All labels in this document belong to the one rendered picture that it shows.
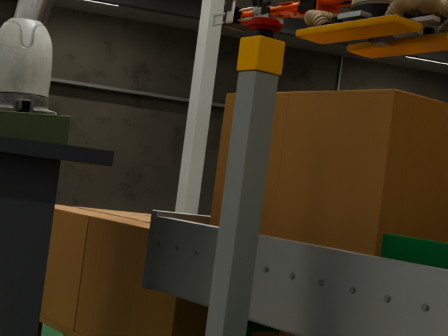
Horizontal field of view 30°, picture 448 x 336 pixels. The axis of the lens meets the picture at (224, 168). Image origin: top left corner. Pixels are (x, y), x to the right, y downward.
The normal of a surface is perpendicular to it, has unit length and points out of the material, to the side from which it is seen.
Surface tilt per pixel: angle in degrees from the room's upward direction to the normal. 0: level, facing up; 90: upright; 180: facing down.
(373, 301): 90
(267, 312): 90
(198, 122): 90
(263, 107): 90
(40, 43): 71
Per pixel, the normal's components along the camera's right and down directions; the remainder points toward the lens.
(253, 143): 0.58, 0.05
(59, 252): -0.80, -0.12
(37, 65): 0.73, -0.03
